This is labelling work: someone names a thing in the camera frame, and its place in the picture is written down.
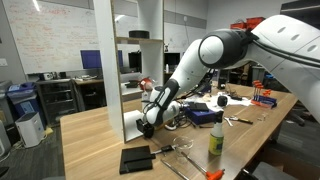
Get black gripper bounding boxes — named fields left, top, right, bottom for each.
left=141, top=108, right=158, bottom=139

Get red object in plastic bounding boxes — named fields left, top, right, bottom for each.
left=138, top=76, right=157, bottom=92

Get small black shelf object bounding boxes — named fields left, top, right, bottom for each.
left=124, top=79, right=140, bottom=90

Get white shelf unit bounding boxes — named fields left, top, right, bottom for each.
left=92, top=0, right=165, bottom=144

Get black round disc object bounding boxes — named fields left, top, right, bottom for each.
left=128, top=30, right=151, bottom=40

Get digital caliper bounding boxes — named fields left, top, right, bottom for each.
left=150, top=144, right=175, bottom=156

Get black flat box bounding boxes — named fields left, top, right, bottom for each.
left=118, top=145, right=157, bottom=175

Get clear plastic cup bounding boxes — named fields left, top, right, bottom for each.
left=171, top=135, right=195, bottom=158

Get thin metal rod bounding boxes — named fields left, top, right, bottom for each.
left=159, top=158, right=191, bottom=180

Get blue box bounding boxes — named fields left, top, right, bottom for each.
left=184, top=107, right=218, bottom=127

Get black flat case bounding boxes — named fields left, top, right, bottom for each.
left=187, top=102, right=210, bottom=113

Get yellow label spray bottle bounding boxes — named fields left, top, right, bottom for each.
left=208, top=110, right=225, bottom=157

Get brown wooden desk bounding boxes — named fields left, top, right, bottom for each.
left=72, top=77, right=107, bottom=112

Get dark flat monitor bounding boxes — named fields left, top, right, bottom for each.
left=163, top=52, right=181, bottom=68

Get small black round speaker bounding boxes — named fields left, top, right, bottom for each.
left=216, top=95, right=229, bottom=108

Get small metal wrench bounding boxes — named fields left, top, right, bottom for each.
left=223, top=116, right=235, bottom=128

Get blue computer monitor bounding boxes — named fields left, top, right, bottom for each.
left=79, top=49, right=125, bottom=70

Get black metal cabinet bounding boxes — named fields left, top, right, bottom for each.
left=35, top=78, right=80, bottom=127

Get white papers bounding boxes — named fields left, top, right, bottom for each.
left=182, top=92, right=255, bottom=114

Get white air purifier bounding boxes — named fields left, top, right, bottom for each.
left=14, top=111, right=47, bottom=149

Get orange hex key set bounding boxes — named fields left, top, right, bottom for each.
left=250, top=79, right=278, bottom=110

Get blue recycling bin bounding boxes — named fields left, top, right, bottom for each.
left=6, top=81, right=42, bottom=122

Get grey padded chair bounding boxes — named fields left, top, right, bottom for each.
left=239, top=161, right=299, bottom=180

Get whiteboard with writing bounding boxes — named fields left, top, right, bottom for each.
left=1, top=0, right=201, bottom=75

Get orange storage boxes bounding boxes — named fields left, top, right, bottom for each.
left=229, top=16, right=267, bottom=31

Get bundle of black cables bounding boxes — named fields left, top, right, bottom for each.
left=164, top=109, right=193, bottom=132

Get orange handled T hex key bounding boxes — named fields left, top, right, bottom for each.
left=181, top=151, right=226, bottom=180

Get large dark wall screen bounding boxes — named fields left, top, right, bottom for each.
left=279, top=0, right=320, bottom=17

